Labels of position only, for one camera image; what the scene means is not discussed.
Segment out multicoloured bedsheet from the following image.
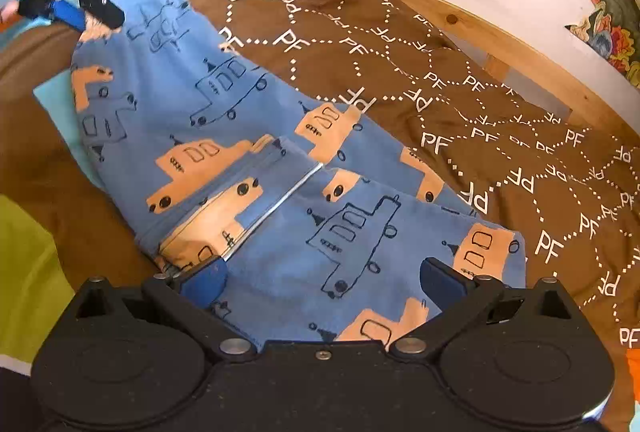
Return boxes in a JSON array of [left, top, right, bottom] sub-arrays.
[[0, 75, 640, 418]]

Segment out wooden bed frame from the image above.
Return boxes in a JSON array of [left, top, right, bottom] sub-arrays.
[[75, 0, 640, 145]]

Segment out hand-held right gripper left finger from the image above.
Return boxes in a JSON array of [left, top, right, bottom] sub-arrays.
[[65, 256, 259, 361]]

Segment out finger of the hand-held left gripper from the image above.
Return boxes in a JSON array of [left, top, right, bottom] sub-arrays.
[[15, 0, 87, 33], [75, 0, 127, 30]]

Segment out blue car print pants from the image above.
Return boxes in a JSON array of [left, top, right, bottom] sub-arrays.
[[69, 0, 529, 347]]

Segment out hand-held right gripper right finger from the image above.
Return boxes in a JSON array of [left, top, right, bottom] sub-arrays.
[[387, 256, 585, 361]]

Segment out brown patterned blanket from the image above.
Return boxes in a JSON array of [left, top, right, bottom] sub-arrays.
[[0, 0, 640, 432]]

